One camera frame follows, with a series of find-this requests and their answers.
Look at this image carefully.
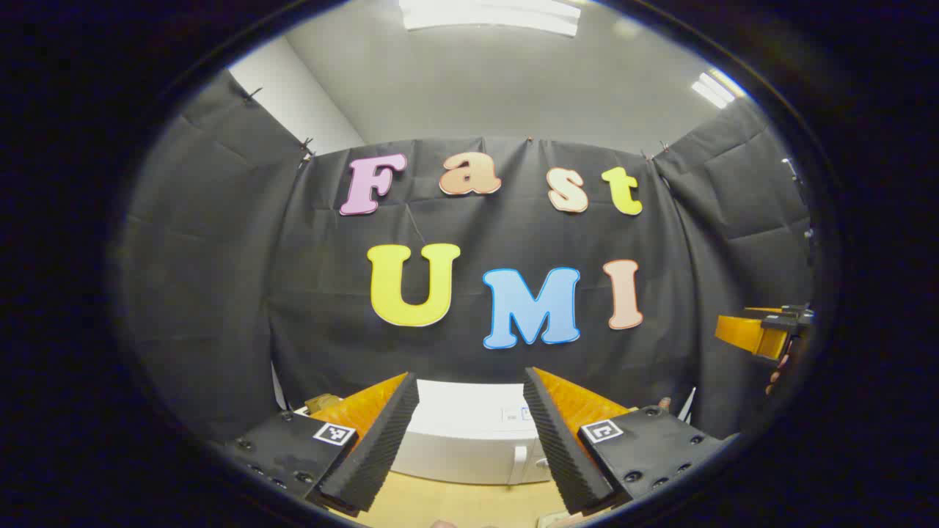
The small ceiling light panel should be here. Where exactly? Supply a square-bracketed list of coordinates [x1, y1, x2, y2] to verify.
[690, 67, 748, 109]

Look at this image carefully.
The large ceiling light panel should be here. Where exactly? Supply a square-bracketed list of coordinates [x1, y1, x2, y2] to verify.
[398, 0, 584, 37]

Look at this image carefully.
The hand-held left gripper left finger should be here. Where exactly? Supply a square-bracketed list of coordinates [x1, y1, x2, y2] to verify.
[220, 372, 420, 518]

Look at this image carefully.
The white microwave oven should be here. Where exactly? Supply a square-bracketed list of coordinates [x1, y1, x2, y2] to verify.
[389, 379, 558, 486]

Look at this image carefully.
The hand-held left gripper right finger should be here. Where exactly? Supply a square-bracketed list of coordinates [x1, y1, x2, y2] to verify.
[522, 367, 734, 516]

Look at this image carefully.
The black backdrop cloth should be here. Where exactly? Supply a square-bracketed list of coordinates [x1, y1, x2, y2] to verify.
[121, 70, 815, 444]

